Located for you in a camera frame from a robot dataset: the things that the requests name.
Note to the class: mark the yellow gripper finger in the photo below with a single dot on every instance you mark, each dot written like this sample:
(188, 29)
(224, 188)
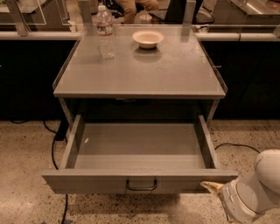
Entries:
(213, 187)

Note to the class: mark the grey top drawer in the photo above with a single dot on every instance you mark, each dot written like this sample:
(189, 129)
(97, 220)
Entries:
(137, 158)

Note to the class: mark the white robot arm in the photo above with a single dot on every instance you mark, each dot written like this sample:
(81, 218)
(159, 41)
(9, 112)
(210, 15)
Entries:
(247, 198)

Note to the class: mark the grey metal cabinet table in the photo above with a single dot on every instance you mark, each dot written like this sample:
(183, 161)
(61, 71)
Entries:
(177, 69)

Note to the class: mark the white paper bowl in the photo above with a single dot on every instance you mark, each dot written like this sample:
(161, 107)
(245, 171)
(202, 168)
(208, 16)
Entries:
(148, 39)

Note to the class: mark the black laptop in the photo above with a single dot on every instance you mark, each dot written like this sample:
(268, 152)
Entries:
(178, 12)

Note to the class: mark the plastic cup with straw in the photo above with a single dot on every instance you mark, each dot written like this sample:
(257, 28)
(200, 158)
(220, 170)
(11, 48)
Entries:
(145, 18)

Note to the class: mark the person in tan trousers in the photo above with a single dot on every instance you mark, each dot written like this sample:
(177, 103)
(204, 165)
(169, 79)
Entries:
(130, 8)

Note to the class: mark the clear plastic water bottle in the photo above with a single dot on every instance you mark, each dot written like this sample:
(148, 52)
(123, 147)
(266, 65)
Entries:
(104, 28)

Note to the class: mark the white horizontal rail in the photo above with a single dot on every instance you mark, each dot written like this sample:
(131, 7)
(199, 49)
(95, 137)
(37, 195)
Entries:
(53, 35)

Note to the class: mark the grey left support post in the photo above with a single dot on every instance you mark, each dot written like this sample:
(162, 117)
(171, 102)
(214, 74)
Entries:
(16, 18)

